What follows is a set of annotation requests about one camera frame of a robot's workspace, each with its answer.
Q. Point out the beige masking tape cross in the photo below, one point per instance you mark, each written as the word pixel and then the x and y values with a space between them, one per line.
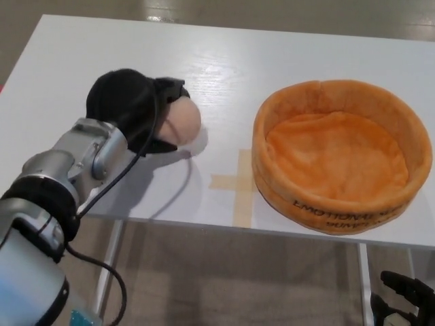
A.
pixel 242 193

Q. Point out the orange plush round plate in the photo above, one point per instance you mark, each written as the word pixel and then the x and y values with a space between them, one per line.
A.
pixel 334 163

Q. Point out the white metal table leg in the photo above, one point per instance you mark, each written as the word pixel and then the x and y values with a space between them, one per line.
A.
pixel 364 285
pixel 108 265

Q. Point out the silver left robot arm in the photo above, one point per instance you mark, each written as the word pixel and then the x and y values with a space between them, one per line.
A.
pixel 51 203

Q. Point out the pink round plush toy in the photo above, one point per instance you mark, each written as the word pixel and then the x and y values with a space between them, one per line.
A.
pixel 181 120

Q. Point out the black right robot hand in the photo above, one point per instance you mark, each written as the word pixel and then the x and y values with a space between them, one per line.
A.
pixel 408 295

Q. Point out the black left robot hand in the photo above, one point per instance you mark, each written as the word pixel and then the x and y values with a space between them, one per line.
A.
pixel 125 108

